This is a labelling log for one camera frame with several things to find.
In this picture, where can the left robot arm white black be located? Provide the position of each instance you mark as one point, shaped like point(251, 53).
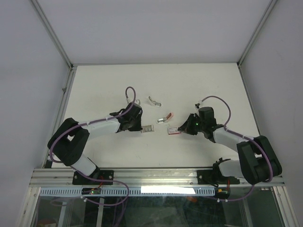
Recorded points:
point(69, 141)

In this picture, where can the pink white mini stapler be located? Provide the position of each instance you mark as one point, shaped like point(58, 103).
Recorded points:
point(165, 119)

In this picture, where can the grey slotted cable duct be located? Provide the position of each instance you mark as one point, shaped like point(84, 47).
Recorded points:
point(132, 191)

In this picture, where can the red white staple box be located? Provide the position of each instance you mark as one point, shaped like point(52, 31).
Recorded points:
point(173, 131)

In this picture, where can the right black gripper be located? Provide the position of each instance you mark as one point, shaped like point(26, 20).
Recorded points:
point(185, 127)

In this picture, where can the staple box tray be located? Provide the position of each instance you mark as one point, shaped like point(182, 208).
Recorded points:
point(147, 128)

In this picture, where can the left aluminium frame post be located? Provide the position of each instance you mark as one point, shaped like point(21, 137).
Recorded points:
point(51, 33)

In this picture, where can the black mounting plate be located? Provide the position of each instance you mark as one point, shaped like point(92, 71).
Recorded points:
point(211, 177)
point(98, 177)

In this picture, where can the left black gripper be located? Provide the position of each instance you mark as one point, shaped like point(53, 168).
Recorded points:
point(138, 127)

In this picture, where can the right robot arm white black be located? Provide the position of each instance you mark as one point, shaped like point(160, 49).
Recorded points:
point(257, 161)

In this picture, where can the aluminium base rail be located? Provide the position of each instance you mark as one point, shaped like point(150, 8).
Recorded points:
point(60, 177)

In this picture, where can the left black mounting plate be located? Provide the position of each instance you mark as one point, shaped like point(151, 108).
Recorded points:
point(98, 177)

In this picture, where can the aluminium frame post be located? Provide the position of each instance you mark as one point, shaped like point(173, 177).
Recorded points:
point(51, 33)
point(266, 14)

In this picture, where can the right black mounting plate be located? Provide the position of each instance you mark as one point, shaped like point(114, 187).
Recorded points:
point(211, 177)

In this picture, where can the right aluminium frame post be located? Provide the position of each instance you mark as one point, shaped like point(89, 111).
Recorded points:
point(266, 14)

